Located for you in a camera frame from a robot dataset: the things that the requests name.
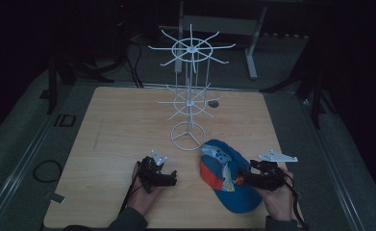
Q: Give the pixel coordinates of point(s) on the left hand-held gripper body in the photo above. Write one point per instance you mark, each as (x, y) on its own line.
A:
(152, 174)

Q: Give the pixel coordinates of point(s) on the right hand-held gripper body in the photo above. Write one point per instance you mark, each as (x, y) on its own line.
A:
(269, 176)

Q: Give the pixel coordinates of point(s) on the blue and orange cap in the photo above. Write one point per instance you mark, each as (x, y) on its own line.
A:
(230, 195)

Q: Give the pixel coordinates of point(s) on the person's left hand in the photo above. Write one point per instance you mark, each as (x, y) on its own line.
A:
(142, 199)

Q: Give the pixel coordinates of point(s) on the person's right hand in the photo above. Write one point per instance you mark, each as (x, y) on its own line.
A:
(280, 205)

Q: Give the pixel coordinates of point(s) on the black tripod stand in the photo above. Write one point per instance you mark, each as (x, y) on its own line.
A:
(315, 93)
(52, 86)

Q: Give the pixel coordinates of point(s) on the grey floor tag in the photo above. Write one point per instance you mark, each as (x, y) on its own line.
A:
(58, 198)

